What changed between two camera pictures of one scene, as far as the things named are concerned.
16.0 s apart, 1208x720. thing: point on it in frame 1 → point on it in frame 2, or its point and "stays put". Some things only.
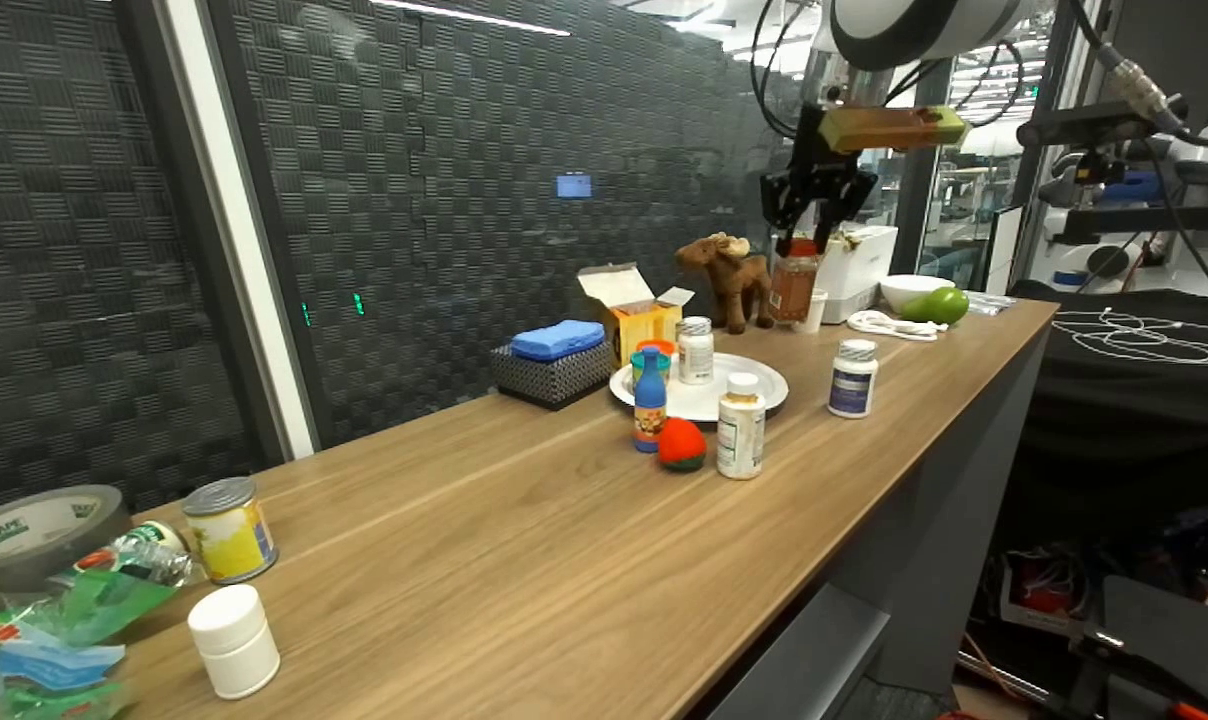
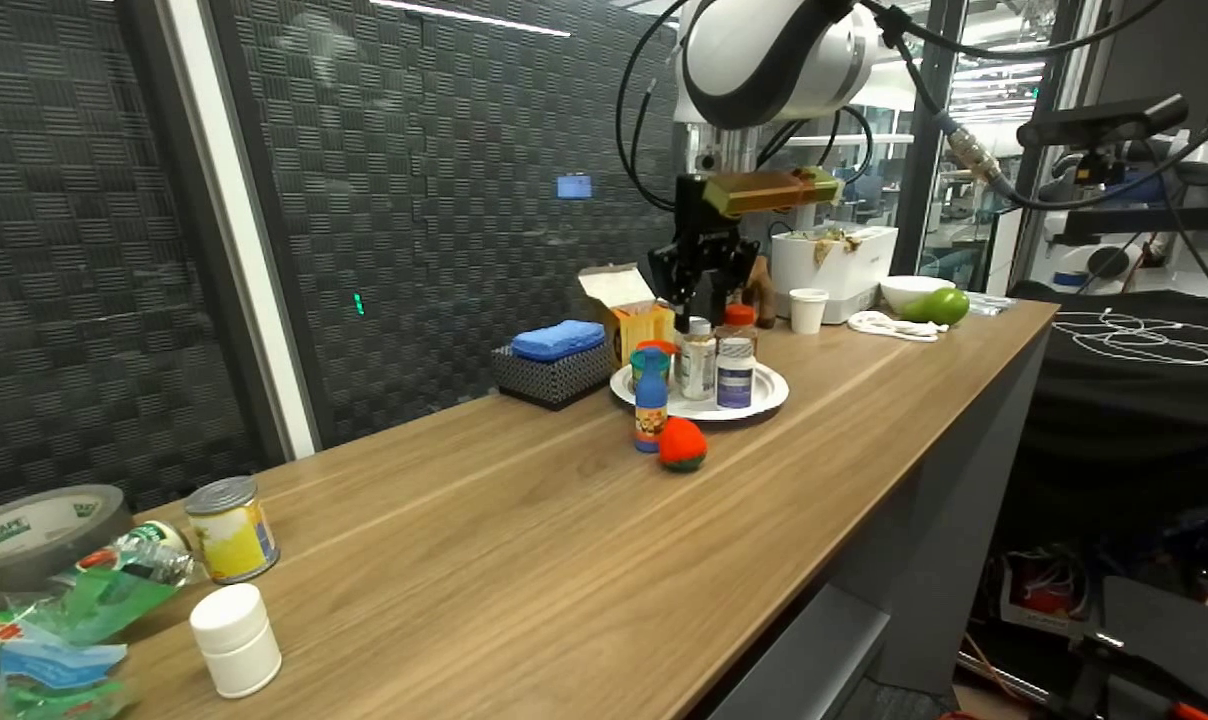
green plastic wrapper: (60, 651) stays put
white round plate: (702, 402) stays put
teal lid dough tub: (649, 375) stays put
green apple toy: (941, 306) stays put
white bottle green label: (740, 424) → (698, 355)
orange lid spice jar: (797, 278) → (740, 315)
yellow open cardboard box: (639, 315) stays put
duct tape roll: (28, 535) stays put
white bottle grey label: (853, 377) → (736, 375)
